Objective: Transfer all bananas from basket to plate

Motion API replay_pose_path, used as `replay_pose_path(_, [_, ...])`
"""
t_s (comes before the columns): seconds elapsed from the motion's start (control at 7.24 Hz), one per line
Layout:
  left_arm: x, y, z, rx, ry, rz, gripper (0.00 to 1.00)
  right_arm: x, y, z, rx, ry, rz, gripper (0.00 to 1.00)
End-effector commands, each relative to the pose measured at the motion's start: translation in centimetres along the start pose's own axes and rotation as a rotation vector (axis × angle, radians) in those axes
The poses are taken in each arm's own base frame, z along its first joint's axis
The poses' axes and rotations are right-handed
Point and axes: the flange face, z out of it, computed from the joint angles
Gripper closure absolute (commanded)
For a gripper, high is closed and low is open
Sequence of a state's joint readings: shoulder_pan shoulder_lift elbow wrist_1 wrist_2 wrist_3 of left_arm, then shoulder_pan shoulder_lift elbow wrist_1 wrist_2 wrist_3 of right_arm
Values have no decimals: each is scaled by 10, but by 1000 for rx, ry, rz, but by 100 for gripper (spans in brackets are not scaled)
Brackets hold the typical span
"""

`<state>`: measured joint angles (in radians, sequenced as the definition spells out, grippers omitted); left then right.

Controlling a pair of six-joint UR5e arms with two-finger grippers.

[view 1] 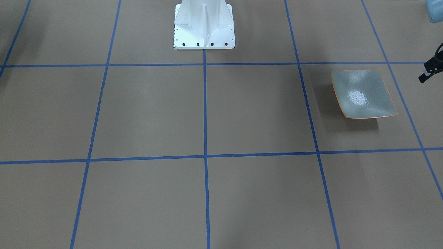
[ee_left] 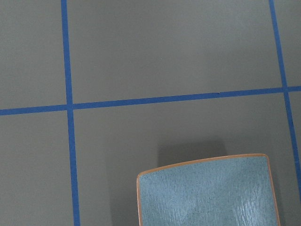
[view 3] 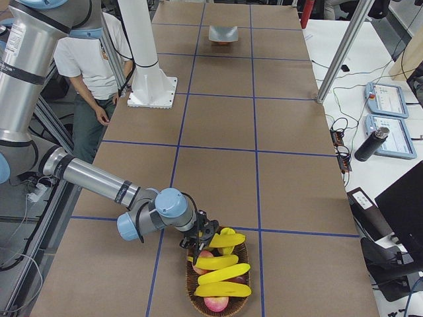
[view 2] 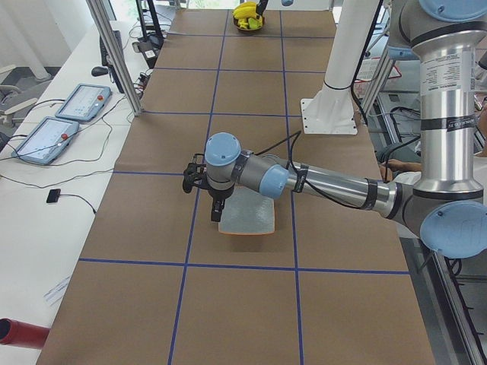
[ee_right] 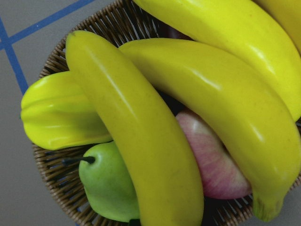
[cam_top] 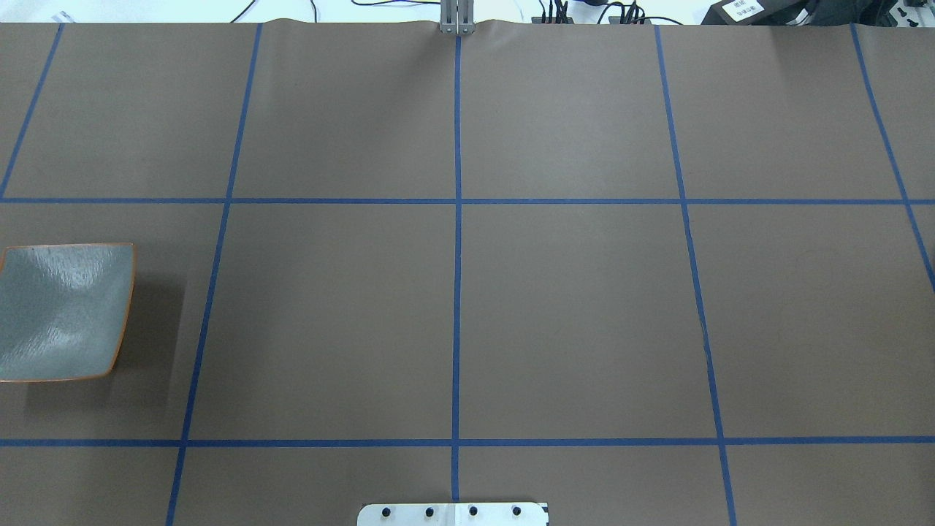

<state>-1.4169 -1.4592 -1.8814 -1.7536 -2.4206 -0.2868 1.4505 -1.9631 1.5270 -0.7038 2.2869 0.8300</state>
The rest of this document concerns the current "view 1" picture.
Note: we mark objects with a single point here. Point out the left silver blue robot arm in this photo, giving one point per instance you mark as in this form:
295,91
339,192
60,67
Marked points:
435,10

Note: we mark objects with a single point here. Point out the square grey orange-rimmed plate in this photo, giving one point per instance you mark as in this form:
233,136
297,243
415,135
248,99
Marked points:
362,94

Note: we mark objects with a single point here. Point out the brown paper table cover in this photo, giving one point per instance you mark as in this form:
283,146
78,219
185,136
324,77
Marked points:
112,139

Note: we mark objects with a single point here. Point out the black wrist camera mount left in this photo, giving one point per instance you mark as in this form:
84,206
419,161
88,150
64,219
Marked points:
433,66

